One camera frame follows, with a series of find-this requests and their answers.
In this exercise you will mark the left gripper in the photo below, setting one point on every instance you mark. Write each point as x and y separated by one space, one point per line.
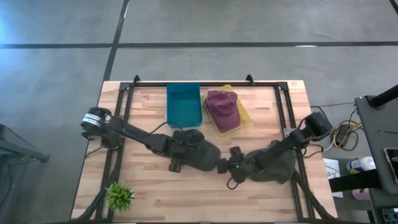
182 149

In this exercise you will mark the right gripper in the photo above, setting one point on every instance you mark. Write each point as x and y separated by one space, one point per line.
245 168

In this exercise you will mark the olive green baseball cap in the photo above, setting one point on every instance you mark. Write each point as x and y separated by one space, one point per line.
276 169
208 155

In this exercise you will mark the blue plastic bin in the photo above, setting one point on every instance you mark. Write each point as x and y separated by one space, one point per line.
183 105

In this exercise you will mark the yellow translucent plastic bin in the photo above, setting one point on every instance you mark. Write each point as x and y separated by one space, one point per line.
244 116

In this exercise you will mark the maroon baseball cap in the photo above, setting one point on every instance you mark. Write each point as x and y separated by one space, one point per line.
223 110

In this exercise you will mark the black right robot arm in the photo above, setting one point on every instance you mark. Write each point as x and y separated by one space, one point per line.
292 140

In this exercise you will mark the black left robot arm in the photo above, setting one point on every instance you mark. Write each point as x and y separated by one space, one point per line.
133 132

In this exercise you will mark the grey metal mounting plate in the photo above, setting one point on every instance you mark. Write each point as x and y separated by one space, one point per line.
287 133

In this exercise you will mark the small green artificial plant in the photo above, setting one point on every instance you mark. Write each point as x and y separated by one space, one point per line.
119 197

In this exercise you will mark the white paper sheet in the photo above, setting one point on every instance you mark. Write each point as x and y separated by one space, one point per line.
331 168

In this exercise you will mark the black power adapter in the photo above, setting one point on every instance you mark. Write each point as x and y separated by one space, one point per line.
343 133

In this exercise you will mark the white wipes canister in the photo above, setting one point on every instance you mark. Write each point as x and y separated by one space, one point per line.
362 165

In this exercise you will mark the pink round object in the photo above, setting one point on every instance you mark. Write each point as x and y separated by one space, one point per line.
361 194

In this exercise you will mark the grey cart top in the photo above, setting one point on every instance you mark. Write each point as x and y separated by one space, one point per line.
376 130

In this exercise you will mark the dark side table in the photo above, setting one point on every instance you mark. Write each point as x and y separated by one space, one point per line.
18 146

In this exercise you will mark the black phone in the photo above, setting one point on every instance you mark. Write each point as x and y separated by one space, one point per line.
392 165

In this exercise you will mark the dark keypad device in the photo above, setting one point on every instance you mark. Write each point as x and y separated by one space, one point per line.
390 216

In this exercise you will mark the black pole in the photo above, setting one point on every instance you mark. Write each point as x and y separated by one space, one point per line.
385 96

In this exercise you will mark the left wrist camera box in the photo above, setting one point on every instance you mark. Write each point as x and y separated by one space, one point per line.
175 165

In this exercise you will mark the black aluminium table frame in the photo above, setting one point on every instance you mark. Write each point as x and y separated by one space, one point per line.
149 84

